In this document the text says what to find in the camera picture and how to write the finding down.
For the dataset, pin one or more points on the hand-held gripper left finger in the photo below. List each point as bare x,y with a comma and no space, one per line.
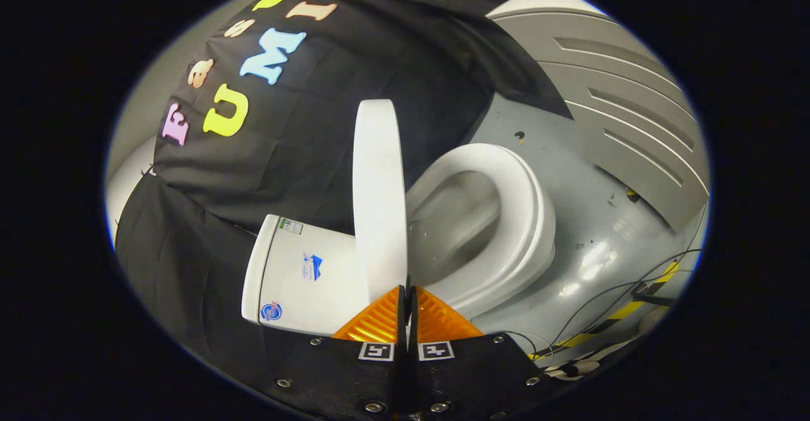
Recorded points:
354,377

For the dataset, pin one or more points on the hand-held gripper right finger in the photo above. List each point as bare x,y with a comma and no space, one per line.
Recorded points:
468,377

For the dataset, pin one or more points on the white toilet tank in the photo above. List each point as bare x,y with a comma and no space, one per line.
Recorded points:
300,282

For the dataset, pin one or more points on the white toilet bowl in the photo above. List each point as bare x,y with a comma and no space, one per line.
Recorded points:
455,225

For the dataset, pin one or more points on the white toilet seat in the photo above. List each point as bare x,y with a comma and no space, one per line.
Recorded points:
526,187

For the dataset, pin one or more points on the yellow black floor tape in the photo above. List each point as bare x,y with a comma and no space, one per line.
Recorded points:
626,310

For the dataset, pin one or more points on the black backdrop cloth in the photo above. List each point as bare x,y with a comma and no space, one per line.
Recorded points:
316,155

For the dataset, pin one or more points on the white cabinet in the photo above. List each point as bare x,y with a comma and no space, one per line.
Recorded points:
620,111

